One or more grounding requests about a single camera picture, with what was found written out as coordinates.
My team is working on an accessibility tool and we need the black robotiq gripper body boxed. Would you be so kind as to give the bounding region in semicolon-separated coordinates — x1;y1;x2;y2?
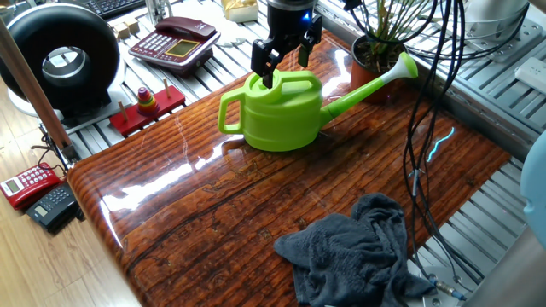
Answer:
267;6;317;43

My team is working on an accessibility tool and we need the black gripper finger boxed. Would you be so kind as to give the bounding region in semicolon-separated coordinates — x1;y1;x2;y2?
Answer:
297;14;323;68
251;37;285;90

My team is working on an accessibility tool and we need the green plastic watering can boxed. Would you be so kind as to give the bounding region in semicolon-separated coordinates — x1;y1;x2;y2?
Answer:
217;51;420;153

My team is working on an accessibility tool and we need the green plant in terracotta pot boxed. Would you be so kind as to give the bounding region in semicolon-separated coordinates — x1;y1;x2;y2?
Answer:
349;0;436;104

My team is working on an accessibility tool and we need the gold wrapped box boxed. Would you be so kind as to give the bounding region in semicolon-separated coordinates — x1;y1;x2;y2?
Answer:
221;0;260;23

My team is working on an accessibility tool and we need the maroon desk telephone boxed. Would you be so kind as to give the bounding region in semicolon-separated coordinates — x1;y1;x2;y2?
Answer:
128;16;222;77

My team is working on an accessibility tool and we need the clear glass jar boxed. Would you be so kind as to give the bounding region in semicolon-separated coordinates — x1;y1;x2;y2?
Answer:
144;0;174;25

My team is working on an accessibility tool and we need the red peg tower base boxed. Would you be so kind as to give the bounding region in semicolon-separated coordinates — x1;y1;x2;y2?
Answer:
109;77;187;138

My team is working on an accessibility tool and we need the black computer keyboard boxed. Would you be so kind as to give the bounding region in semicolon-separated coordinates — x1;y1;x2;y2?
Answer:
80;0;146;20

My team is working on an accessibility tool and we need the glossy brown wooden board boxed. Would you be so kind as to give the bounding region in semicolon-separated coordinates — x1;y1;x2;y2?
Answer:
67;28;512;307

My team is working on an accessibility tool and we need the grey perforated metal plate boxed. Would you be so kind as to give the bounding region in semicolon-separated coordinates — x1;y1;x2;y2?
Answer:
468;16;545;65

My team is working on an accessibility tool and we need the dark grey towel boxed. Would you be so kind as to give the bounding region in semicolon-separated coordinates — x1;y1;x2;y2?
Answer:
273;192;437;307

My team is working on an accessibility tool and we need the white power strip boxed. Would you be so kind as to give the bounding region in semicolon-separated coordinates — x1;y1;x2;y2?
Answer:
514;56;546;96

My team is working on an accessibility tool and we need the black telephone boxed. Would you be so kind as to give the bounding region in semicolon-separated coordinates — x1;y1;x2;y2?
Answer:
25;182;84;235

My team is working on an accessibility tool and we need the red telephone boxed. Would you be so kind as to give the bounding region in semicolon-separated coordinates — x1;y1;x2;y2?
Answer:
0;162;63;211

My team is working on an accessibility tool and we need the rainbow ring stack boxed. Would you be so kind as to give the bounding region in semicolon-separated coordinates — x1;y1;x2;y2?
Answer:
136;86;160;117

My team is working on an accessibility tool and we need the black cable bundle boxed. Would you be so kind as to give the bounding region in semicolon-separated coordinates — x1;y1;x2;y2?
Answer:
340;0;530;299

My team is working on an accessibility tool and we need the black phone cord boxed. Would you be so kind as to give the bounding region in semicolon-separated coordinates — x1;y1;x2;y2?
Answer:
29;130;70;174

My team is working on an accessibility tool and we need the brown angled frame pole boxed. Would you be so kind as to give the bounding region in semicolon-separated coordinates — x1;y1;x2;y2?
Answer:
0;19;81;164

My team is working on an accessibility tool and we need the black ring-shaped fan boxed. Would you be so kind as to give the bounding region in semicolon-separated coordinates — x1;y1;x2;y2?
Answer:
0;3;129;134

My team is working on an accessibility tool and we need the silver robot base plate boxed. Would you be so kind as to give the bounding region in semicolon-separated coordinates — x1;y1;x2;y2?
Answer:
404;259;470;307

